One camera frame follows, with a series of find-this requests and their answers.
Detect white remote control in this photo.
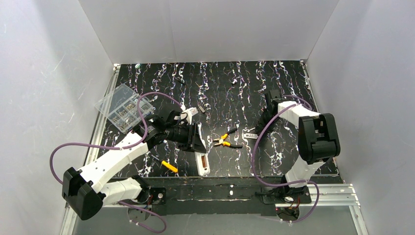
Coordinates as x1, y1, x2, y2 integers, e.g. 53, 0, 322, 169
195, 124, 210, 176

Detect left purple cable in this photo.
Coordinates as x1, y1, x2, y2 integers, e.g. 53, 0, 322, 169
49, 92, 185, 234

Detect yellow handle screwdriver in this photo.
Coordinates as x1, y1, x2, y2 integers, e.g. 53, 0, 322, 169
152, 156, 179, 173

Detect yellow black pliers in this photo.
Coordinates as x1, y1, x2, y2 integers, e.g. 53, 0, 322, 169
213, 127, 243, 149

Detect small grey battery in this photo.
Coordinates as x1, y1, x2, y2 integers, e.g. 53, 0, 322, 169
198, 105, 206, 114

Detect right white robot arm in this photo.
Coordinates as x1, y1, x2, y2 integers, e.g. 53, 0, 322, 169
255, 90, 341, 188

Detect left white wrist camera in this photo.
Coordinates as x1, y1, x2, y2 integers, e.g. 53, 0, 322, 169
180, 107, 198, 124

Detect clear plastic screw box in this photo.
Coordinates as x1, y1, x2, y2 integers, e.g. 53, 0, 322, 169
94, 84, 155, 134

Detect aluminium frame rail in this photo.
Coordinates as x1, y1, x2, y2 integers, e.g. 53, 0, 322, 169
60, 63, 369, 235

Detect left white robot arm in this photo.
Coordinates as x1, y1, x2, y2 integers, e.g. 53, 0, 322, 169
62, 108, 210, 220

